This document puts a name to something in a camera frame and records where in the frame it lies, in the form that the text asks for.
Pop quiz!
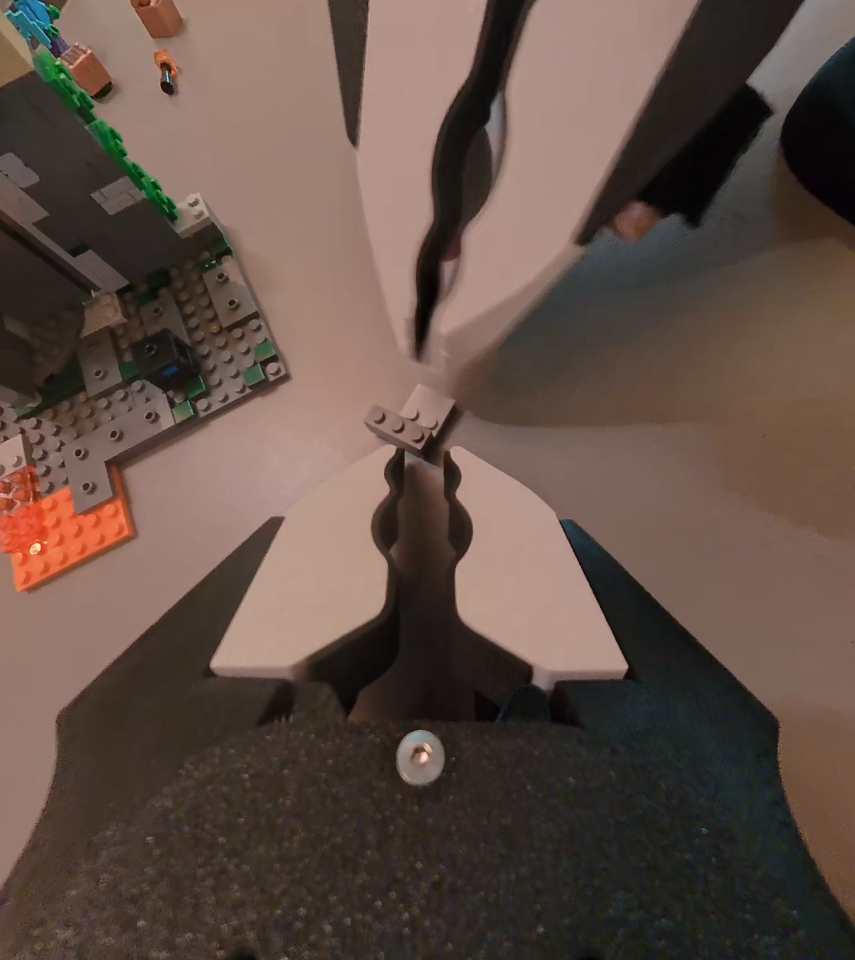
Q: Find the grey desk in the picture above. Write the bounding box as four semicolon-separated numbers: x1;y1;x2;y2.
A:
0;0;855;960

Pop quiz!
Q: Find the teal toy minifigure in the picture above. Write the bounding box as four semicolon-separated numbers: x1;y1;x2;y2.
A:
6;0;63;46

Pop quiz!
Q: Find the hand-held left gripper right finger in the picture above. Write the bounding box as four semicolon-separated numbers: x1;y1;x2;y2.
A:
442;446;630;714

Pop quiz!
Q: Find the person's right hand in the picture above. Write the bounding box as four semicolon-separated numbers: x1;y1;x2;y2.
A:
613;201;663;241

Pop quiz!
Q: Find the dark grey toy brick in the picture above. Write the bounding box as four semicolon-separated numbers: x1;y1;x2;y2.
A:
363;403;438;453

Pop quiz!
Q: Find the toy brick model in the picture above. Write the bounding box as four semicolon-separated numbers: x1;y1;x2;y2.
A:
0;0;290;594

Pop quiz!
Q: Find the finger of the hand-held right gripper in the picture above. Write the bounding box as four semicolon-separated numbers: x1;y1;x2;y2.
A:
328;0;507;365
423;0;805;372

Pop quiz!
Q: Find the brown toy block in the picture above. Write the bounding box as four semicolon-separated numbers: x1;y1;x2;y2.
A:
129;0;185;39
60;43;115;100

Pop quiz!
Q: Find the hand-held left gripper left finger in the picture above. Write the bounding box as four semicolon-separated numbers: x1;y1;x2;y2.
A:
210;446;406;714

